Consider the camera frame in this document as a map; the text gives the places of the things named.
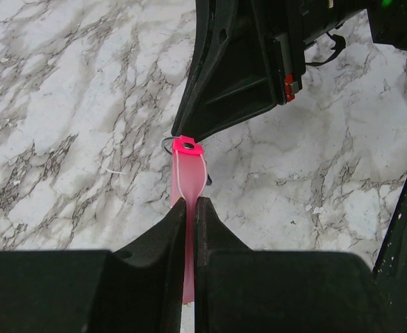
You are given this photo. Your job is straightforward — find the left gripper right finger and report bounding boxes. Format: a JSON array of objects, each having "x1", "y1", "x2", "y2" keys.
[{"x1": 194, "y1": 198, "x2": 390, "y2": 332}]

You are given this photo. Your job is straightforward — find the pink keyring strap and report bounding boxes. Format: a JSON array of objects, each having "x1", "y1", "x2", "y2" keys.
[{"x1": 160, "y1": 135, "x2": 213, "y2": 306}]

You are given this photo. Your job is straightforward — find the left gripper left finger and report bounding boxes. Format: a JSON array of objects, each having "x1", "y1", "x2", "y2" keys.
[{"x1": 0, "y1": 200, "x2": 186, "y2": 332}]

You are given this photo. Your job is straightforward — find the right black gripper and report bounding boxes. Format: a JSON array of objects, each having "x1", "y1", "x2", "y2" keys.
[{"x1": 171, "y1": 1, "x2": 346, "y2": 142}]

